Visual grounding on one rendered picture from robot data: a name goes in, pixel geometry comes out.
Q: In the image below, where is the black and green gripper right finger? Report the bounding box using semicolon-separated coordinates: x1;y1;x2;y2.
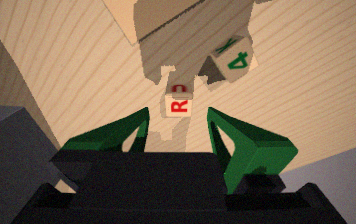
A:
207;107;298;195

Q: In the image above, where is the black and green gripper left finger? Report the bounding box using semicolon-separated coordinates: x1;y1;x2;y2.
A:
60;107;150;152

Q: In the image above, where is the tan flat mat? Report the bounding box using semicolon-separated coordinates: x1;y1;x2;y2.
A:
103;0;200;44

